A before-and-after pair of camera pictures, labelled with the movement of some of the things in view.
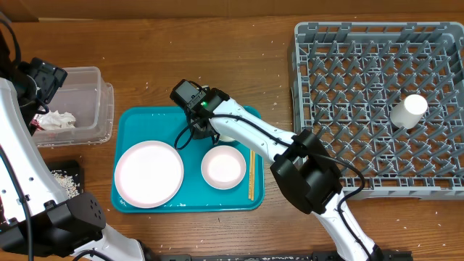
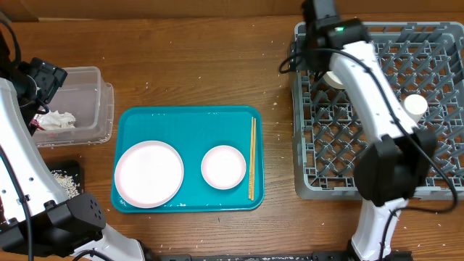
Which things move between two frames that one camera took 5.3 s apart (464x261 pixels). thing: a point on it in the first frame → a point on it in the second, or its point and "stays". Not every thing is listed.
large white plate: x=148 y=174 stays
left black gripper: x=49 y=77 stays
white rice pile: x=71 y=187 stays
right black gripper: x=197 y=133 → x=306 y=62
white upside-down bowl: x=225 y=138 → x=333 y=80
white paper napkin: x=55 y=120 stays
